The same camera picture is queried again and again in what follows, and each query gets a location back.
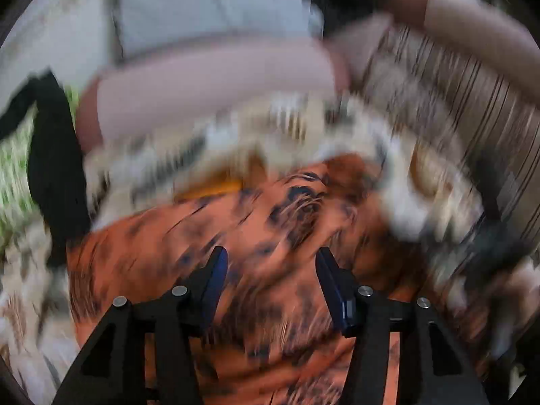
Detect orange black floral garment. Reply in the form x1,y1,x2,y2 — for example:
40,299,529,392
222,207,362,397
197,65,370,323
68,155,453,404

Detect light grey pillow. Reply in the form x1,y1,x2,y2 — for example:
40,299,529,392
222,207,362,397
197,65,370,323
111,0,323,60

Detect cream leaf print blanket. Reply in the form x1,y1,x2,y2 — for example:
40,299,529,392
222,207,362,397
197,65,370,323
0,89,540,393

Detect black cloth on pillow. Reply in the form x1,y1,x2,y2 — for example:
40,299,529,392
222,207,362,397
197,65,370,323
1,71,90,269

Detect green white patterned pillow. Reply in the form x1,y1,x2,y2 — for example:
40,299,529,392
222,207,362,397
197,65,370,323
1,84,72,240

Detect white padded headboard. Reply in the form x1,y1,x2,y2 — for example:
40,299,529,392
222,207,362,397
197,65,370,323
1,0,117,106

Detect beige striped bedsheet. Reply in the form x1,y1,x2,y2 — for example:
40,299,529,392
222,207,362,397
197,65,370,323
361,27,539,243

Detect pink bolster pillow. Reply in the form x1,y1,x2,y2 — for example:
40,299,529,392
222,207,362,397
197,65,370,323
75,37,351,153

